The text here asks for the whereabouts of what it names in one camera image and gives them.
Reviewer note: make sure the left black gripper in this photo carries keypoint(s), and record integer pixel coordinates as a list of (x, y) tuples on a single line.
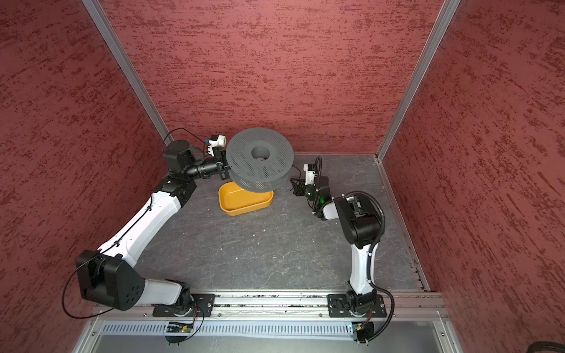
[(223, 169)]

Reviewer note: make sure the right aluminium corner post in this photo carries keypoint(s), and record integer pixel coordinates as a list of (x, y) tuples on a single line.
[(443, 20)]

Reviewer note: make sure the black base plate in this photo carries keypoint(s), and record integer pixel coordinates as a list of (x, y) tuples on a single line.
[(194, 305), (351, 305)]

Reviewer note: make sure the aluminium corner post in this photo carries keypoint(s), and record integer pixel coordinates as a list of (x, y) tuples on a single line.
[(97, 14), (443, 20)]

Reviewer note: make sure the left aluminium corner post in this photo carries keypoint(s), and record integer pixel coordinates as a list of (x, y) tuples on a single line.
[(97, 14)]

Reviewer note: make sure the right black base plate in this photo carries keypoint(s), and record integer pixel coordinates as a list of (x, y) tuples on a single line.
[(351, 305)]

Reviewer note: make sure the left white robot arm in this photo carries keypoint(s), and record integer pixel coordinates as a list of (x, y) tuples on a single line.
[(108, 277)]

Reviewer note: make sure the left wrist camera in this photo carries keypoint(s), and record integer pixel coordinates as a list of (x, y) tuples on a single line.
[(191, 162)]

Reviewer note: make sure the dark grey cable spool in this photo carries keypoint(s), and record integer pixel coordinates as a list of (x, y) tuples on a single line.
[(259, 159)]

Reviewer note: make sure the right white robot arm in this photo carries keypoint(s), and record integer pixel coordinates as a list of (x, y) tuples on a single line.
[(362, 270)]

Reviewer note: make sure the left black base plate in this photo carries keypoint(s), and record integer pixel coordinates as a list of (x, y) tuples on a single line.
[(194, 305)]

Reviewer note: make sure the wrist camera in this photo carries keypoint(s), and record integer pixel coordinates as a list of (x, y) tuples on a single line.
[(314, 177), (191, 162)]

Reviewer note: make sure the yellow plastic tray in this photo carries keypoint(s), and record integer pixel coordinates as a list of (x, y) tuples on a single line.
[(235, 201)]

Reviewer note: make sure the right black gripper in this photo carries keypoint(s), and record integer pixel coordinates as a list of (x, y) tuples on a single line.
[(300, 187)]

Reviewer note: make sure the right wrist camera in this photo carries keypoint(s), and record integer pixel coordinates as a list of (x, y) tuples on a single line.
[(314, 177)]

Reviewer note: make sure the aluminium mounting rail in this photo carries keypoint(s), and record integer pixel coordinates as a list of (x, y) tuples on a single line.
[(297, 306)]

